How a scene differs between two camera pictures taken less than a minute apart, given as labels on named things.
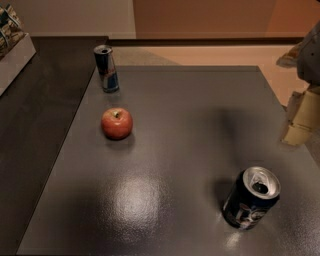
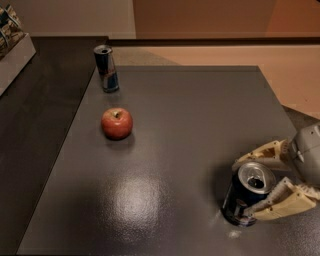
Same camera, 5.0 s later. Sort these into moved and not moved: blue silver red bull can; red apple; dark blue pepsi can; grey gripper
Moved: grey gripper
Not moved: dark blue pepsi can; blue silver red bull can; red apple
